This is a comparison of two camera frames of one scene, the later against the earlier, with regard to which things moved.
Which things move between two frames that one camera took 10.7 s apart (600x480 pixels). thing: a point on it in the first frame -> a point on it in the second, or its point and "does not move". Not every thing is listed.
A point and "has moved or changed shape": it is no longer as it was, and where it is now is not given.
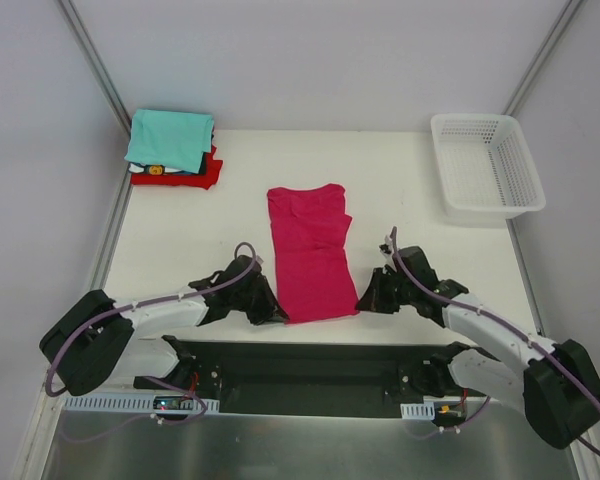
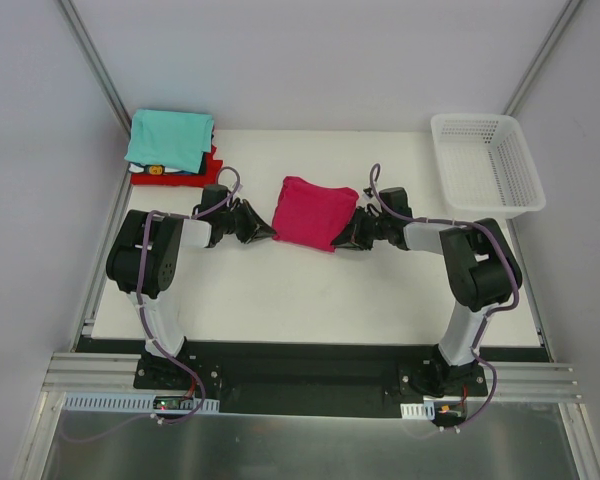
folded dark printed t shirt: x=138 y=168 does not move
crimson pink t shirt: x=310 y=231 has moved or changed shape
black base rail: x=305 y=377 does not move
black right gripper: x=380 y=292 -> x=361 y=227
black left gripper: x=262 y=304 -> x=243 y=221
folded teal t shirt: x=172 y=139 does not move
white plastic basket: x=484 y=166 does not move
